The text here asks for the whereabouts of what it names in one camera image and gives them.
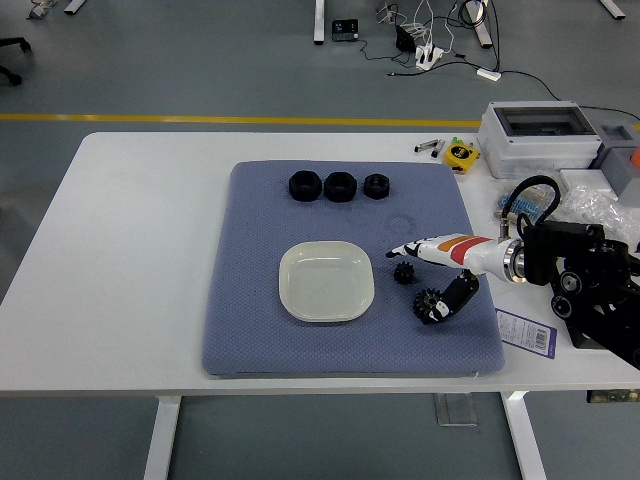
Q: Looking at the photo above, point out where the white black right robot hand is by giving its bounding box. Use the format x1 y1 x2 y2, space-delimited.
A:
385 232 507 326

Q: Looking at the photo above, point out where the large black gear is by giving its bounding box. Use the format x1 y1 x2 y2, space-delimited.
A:
413 288 441 321

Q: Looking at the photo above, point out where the small black hex nut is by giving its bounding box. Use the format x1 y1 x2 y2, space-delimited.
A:
362 172 392 200

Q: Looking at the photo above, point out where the white flat box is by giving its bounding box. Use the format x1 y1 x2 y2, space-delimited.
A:
557 168 615 194

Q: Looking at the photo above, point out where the large black hex nut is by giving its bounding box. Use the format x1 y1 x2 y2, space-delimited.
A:
323 171 358 204
289 169 321 203

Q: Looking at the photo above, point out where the grey box with orange button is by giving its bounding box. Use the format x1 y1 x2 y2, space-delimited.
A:
589 122 640 201

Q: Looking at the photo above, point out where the clear bag of blue resistors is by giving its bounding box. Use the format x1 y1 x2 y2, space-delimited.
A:
497 185 554 222

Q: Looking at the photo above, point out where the yellow tape measure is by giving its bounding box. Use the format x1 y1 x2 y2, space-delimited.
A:
443 143 481 175

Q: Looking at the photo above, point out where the purple white label card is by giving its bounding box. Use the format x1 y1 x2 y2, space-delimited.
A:
494 308 558 359

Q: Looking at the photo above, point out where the clear bag of white parts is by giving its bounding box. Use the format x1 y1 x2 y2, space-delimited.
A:
557 183 640 251

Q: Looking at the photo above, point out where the white square plate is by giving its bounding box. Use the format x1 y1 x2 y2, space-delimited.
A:
278 240 376 325

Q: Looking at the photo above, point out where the white power strip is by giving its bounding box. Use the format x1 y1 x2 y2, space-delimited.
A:
415 43 445 70

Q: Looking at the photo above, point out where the black power adapter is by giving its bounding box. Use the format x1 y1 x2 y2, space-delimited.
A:
395 24 417 53

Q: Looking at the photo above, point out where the blue-grey quilted mat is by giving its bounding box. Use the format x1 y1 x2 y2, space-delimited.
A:
201 159 506 377

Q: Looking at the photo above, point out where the black handheld device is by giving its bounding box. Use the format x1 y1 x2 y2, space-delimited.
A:
331 18 360 43

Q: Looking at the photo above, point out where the white table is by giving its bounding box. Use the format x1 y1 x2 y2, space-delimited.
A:
0 131 640 399

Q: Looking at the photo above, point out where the black office chair base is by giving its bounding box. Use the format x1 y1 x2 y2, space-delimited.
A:
0 37 33 86

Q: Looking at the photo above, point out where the grey enclosure with clear lid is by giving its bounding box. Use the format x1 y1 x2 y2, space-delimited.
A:
477 101 604 180

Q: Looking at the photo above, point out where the clear plastic bracket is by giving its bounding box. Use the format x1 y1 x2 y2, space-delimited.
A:
433 393 479 428

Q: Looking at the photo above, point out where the long black cable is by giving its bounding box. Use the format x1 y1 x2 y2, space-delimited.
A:
499 69 640 124

